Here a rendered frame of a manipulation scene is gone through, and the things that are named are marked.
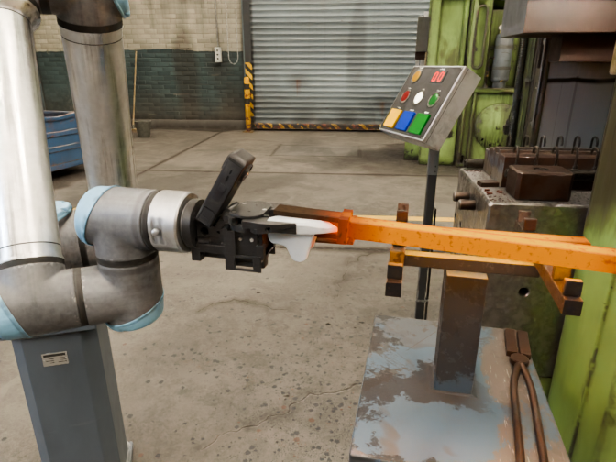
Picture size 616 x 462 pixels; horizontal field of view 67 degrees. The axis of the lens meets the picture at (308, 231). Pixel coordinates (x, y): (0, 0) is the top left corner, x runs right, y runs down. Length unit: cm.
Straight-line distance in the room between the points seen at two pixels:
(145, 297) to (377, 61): 858
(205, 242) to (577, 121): 118
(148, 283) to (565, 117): 123
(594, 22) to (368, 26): 800
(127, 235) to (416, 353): 56
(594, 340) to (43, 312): 100
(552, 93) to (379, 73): 772
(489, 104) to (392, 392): 546
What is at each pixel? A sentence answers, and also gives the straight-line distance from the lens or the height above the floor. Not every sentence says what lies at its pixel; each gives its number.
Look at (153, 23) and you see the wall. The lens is 992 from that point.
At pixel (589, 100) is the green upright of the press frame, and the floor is 111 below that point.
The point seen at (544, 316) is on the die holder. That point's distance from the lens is 125.
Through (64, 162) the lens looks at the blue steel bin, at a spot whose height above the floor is 17.
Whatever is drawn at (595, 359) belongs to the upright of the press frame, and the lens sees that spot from 114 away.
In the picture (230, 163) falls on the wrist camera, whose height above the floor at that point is 108.
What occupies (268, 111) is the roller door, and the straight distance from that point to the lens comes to 930.
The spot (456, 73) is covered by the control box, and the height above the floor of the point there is 118.
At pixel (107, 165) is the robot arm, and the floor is 99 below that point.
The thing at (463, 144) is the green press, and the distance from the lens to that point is 613.
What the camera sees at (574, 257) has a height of 99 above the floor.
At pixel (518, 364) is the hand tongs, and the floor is 70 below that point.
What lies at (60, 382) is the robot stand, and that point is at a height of 43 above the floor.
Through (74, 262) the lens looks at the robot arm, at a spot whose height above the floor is 74.
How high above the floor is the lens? 120
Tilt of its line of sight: 20 degrees down
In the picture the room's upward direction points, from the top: straight up
